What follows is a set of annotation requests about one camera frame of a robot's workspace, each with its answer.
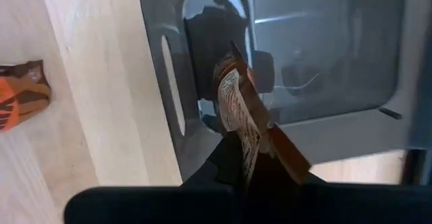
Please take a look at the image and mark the orange brown spice packet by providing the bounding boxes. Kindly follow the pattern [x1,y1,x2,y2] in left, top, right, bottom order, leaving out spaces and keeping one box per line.
[0,60,51,133]

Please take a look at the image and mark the grey translucent bin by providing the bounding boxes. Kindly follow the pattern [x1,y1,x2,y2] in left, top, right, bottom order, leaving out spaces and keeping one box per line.
[136,0,432,183]

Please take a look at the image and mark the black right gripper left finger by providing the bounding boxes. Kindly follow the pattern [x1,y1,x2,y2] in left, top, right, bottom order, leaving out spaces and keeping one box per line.
[63,129,250,224]

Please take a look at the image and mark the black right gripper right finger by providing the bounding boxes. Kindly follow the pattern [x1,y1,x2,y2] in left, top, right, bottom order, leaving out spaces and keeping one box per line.
[242,152,432,224]

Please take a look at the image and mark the brown labelled spice packet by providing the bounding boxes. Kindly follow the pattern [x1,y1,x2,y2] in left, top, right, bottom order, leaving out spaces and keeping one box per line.
[212,41,312,186]

